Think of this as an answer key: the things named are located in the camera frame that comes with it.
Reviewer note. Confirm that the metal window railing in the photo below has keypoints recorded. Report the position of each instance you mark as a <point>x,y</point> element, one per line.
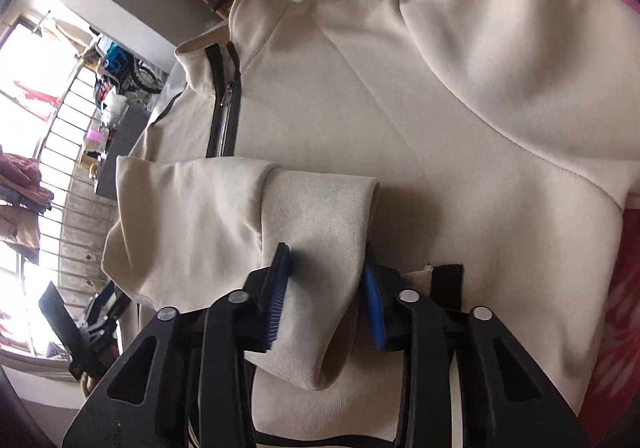
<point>80,228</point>

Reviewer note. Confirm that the small yellow jar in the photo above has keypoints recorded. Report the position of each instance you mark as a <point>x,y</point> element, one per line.
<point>93,170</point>

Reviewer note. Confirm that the beige zip jacket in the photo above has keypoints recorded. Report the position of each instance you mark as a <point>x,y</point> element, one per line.
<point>375,127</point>

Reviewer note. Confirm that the white plastic container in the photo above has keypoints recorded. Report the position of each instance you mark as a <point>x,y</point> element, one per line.
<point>115,107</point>

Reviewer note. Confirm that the bicycle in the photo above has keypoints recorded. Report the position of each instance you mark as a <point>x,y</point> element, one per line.
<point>145,77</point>

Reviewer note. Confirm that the dark grey side table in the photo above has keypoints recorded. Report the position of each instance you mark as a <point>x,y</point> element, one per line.
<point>122,152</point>

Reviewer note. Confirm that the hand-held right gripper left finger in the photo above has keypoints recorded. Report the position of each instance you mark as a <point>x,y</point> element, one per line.
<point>277,298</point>

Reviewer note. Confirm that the red hanging garment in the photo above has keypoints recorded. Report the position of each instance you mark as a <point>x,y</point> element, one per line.
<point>35,95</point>

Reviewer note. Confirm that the brown hanging coat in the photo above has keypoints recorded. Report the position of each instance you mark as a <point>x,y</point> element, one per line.
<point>17,228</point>

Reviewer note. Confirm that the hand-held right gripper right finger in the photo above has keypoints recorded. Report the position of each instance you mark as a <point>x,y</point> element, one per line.
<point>372,308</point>

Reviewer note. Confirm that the maroon hanging garment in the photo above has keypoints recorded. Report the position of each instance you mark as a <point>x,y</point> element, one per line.
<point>22,177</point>

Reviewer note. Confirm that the pink plastic container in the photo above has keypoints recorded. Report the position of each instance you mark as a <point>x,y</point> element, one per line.
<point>95,135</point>

